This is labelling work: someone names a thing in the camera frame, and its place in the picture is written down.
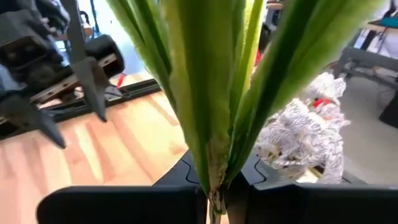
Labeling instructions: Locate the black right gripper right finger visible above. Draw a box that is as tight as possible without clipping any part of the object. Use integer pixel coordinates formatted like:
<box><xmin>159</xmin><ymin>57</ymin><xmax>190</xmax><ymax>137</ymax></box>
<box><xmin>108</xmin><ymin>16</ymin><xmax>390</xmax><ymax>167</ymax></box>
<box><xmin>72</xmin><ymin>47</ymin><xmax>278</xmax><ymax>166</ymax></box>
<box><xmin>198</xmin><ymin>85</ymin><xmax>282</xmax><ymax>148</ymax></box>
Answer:
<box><xmin>225</xmin><ymin>154</ymin><xmax>398</xmax><ymax>224</ymax></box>

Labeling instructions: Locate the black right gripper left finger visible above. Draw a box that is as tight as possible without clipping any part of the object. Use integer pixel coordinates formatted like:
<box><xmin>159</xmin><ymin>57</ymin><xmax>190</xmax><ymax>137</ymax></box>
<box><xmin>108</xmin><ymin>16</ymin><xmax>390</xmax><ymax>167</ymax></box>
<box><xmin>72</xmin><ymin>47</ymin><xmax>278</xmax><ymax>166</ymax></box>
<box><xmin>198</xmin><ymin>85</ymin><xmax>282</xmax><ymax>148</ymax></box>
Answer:
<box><xmin>36</xmin><ymin>151</ymin><xmax>208</xmax><ymax>224</ymax></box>

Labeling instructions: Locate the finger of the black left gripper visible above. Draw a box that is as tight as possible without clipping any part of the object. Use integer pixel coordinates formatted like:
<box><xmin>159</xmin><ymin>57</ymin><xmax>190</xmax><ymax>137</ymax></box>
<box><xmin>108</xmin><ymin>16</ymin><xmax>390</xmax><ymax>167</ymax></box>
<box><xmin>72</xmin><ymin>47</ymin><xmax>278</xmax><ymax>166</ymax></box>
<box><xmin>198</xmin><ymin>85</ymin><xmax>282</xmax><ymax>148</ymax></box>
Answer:
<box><xmin>0</xmin><ymin>95</ymin><xmax>67</xmax><ymax>149</ymax></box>
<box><xmin>71</xmin><ymin>34</ymin><xmax>125</xmax><ymax>121</ymax></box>

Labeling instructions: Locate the red artificial flower bunch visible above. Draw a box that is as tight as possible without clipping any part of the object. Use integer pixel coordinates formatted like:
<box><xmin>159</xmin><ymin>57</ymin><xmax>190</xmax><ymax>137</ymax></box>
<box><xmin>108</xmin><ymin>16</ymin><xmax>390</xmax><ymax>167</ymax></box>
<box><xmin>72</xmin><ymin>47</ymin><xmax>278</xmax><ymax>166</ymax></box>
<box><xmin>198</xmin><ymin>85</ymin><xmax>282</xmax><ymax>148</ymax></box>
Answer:
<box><xmin>312</xmin><ymin>98</ymin><xmax>331</xmax><ymax>108</ymax></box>

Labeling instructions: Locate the small red tag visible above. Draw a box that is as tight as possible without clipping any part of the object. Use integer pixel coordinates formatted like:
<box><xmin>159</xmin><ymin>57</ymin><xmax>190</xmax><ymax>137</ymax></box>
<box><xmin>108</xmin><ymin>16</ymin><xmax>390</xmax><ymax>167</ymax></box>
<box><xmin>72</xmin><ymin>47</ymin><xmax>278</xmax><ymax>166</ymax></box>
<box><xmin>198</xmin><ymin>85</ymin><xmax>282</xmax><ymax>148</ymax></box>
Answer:
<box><xmin>116</xmin><ymin>73</ymin><xmax>127</xmax><ymax>90</ymax></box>

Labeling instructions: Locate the grey background desk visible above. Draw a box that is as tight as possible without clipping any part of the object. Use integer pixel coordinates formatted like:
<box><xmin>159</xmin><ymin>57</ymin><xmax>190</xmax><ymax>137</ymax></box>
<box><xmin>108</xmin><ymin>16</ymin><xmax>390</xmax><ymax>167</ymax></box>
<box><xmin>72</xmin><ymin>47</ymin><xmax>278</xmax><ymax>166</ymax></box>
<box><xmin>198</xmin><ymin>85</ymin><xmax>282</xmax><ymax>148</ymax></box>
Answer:
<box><xmin>334</xmin><ymin>18</ymin><xmax>398</xmax><ymax>90</ymax></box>

